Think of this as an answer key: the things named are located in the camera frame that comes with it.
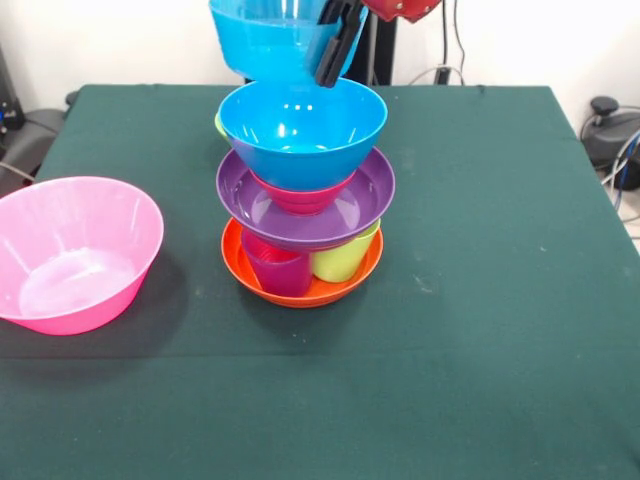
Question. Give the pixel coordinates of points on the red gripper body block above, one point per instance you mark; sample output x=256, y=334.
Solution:
x=405, y=9

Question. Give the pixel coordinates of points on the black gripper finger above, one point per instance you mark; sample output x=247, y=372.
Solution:
x=332, y=12
x=342, y=50

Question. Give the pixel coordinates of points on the small blue bowl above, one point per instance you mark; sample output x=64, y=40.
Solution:
x=265, y=45

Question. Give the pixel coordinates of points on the large blue bowl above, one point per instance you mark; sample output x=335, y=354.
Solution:
x=300, y=130

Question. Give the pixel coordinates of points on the small magenta bowl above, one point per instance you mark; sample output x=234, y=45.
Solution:
x=300, y=200

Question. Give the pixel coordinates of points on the purple bowl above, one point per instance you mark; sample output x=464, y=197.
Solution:
x=250, y=215

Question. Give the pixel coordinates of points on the green cup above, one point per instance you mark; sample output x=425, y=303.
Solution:
x=337, y=265

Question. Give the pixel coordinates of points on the purple cup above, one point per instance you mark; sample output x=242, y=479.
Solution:
x=280, y=275

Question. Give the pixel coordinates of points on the orange bowl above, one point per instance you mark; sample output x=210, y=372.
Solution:
x=330, y=295

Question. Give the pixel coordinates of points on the black power plug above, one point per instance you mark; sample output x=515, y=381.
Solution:
x=442, y=75

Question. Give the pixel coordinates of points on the green bowl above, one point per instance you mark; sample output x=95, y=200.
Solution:
x=221, y=131

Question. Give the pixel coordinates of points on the black stand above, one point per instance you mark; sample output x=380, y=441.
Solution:
x=7, y=100

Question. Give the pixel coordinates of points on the dark green table cloth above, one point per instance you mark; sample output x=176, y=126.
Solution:
x=350, y=390

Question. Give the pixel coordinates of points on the large pink bowl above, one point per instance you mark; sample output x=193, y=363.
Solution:
x=75, y=280

